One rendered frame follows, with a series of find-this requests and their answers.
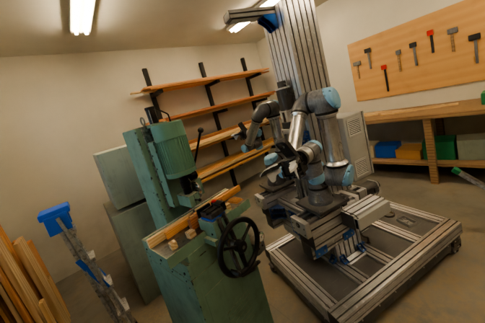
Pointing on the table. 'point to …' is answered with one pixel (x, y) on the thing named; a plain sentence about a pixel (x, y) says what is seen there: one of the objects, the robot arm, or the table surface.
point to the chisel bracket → (188, 199)
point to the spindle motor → (173, 148)
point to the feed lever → (195, 156)
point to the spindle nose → (185, 184)
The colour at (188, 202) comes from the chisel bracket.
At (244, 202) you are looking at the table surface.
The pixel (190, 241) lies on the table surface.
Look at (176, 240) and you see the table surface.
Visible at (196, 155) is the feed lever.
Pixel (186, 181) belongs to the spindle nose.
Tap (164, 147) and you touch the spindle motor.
